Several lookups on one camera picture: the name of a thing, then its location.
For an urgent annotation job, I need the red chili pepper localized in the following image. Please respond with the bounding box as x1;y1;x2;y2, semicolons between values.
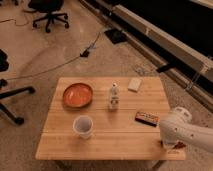
173;141;186;149

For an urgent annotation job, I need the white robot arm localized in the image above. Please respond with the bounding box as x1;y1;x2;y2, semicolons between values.
159;107;213;153

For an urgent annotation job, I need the dark candy box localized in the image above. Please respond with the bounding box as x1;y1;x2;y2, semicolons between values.
135;111;159;127

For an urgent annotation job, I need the wooden table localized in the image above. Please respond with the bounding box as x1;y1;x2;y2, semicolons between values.
36;77;186;161

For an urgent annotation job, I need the small white bottle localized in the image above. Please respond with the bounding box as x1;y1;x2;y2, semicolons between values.
108;83;119;110

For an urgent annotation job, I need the white rectangular block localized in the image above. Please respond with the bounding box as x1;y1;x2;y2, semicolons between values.
128;78;142;92

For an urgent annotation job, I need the white plastic cup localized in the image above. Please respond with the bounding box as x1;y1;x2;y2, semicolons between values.
73;116;93;139

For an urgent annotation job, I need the orange wooden bowl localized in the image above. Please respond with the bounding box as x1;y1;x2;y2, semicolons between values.
63;83;93;108

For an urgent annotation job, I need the black floor mat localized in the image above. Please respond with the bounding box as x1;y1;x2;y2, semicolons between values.
105;29;126;44

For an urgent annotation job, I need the black chair base left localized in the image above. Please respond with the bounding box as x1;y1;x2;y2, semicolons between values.
0;79;36;126

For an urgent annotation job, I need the black office chair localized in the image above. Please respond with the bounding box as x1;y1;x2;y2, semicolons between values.
28;0;69;33

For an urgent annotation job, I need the black floor cable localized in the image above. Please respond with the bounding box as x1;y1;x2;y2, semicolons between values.
5;31;103;82

